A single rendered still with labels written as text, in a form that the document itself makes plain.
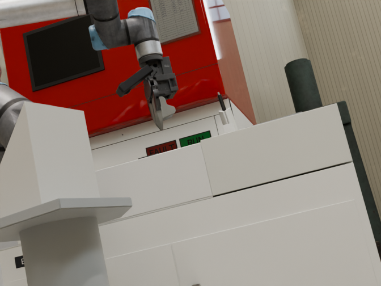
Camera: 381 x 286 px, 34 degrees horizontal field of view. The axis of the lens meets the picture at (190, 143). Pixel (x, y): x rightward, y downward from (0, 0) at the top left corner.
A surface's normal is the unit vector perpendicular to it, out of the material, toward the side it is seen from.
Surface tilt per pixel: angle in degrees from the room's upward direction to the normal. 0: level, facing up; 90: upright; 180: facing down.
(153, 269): 90
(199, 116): 90
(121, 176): 90
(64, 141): 90
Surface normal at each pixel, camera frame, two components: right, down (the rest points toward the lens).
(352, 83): -0.52, -0.07
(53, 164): 0.83, -0.29
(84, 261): 0.61, -0.29
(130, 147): -0.26, -0.15
